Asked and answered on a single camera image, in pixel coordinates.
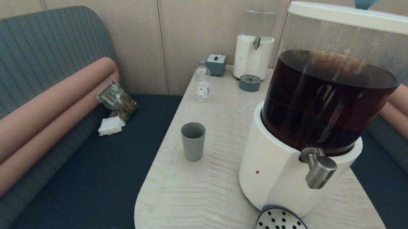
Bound grey plastic cup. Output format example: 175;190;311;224
179;121;207;162

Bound large silver dispenser tap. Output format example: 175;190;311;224
297;147;339;191

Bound clear plastic bottle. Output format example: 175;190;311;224
193;60;212;102

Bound small grey box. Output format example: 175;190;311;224
205;53;227;77

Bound small grey drip tray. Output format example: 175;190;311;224
238;74;262;93

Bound small clear water dispenser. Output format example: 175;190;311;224
233;0;282;82

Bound green snack package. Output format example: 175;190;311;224
94;78;141;123

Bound large dark-tea drink dispenser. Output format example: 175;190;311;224
236;7;408;225

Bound white paper napkins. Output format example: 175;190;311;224
98;114;126;137

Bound dark blue seat cushion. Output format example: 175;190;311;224
346;131;408;229
7;86;184;229

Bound large white dispenser lid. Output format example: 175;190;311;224
286;0;408;37

